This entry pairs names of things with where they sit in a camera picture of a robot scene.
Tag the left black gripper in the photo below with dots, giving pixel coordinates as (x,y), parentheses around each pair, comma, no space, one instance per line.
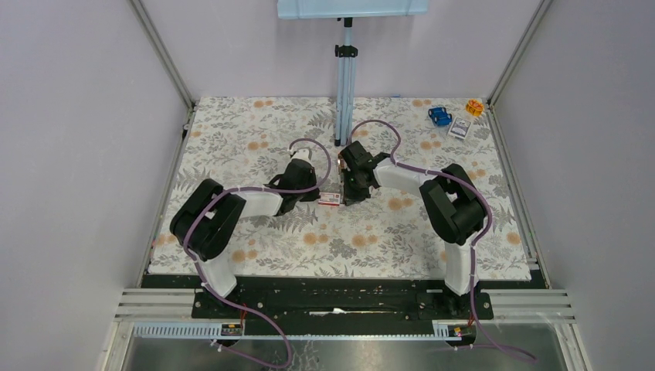
(311,196)

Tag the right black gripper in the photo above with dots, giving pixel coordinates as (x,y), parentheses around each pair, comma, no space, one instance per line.
(349,195)

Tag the red white staple box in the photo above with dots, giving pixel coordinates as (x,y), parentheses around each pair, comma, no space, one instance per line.
(329,199)

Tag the pink stapler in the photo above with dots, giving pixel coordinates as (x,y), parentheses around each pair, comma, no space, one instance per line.
(339,166)

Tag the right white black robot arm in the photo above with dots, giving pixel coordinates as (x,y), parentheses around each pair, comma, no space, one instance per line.
(455,208)

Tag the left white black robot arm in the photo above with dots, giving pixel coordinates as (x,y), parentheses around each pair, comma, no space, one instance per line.
(204,224)

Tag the floral patterned table mat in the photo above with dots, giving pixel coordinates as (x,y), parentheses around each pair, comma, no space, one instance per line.
(240,141)

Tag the blue toy car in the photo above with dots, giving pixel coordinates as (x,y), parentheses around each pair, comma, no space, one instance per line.
(440,117)

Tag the light blue tripod stand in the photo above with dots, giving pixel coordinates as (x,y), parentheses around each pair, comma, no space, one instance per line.
(346,54)

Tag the orange round toy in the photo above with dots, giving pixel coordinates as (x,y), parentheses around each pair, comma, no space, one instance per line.
(474,107)

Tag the light blue board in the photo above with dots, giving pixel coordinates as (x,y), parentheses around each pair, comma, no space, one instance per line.
(332,9)

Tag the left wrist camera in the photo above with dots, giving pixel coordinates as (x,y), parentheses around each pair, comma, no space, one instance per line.
(302,154)

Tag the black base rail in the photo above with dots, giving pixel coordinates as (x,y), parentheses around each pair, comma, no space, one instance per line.
(338,306)

